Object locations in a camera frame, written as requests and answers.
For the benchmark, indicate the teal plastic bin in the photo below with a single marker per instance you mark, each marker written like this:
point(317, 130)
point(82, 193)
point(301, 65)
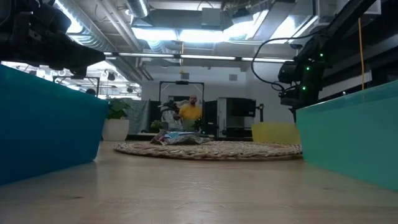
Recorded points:
point(351, 137)

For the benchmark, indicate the silver ventilation duct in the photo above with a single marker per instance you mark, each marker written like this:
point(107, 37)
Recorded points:
point(138, 7)

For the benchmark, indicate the black metal frame stand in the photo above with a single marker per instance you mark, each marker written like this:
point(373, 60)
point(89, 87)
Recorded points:
point(182, 82)

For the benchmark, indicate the blue plastic bin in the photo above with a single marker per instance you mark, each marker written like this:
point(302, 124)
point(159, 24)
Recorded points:
point(46, 124)

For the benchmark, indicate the person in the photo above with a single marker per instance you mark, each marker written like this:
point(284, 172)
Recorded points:
point(90, 92)
point(189, 112)

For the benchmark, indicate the yellow plastic bin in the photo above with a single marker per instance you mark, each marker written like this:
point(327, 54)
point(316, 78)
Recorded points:
point(275, 133)

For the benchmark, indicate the dark security camera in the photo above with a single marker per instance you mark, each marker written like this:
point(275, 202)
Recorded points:
point(296, 46)

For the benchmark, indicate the grey cover sheet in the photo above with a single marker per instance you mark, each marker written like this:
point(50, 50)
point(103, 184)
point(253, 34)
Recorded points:
point(140, 113)

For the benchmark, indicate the long blue red granola bar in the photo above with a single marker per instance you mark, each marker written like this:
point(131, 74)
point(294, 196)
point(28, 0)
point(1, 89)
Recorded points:
point(186, 138)

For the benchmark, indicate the small green plant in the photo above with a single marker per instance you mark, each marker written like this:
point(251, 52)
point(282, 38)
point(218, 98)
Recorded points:
point(156, 125)
point(199, 124)

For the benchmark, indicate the green plant white pot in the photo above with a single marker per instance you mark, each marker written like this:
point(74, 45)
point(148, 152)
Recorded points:
point(115, 129)

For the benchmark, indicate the round woven straw mat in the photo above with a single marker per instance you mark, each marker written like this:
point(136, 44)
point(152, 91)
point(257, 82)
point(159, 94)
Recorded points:
point(217, 152)

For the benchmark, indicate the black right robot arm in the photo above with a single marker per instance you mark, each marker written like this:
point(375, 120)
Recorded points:
point(311, 62)

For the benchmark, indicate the black equipment cabinet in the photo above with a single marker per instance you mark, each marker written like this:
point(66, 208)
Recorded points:
point(239, 109)

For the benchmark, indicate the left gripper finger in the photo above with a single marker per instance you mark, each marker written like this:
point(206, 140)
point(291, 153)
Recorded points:
point(77, 54)
point(79, 71)

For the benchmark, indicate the long ceiling light bar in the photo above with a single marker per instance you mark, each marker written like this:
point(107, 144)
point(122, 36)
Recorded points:
point(205, 57)

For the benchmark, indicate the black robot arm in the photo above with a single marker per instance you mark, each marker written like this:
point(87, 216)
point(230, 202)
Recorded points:
point(169, 107)

